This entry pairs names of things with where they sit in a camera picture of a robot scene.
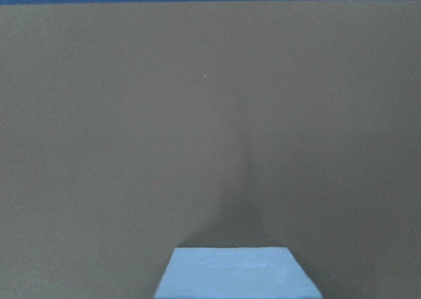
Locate light blue foam block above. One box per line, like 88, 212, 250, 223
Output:
154, 247, 322, 298

